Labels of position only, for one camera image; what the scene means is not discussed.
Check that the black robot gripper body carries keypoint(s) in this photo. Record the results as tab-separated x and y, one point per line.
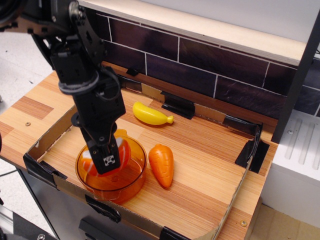
99	104

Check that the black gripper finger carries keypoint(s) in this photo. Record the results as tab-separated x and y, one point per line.
106	158
75	120

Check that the salmon sushi toy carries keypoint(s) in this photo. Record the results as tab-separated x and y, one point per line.
85	160

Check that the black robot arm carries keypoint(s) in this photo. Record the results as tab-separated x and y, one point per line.
66	39

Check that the orange transparent plastic pot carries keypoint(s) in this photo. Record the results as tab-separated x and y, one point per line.
122	179

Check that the cardboard fence with black tape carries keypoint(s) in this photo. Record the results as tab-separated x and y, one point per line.
210	198

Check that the yellow toy banana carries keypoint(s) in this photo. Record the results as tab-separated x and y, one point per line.
150	116

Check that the orange toy carrot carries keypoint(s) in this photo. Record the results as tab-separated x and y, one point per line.
161	160

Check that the light wooden shelf board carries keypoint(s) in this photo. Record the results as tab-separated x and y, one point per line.
241	39

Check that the dark brick backsplash panel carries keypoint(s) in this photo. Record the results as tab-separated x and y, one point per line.
238	78

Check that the white grooved side counter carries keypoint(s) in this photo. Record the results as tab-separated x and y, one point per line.
292	186

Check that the black vertical post right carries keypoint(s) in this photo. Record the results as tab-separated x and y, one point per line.
298	80

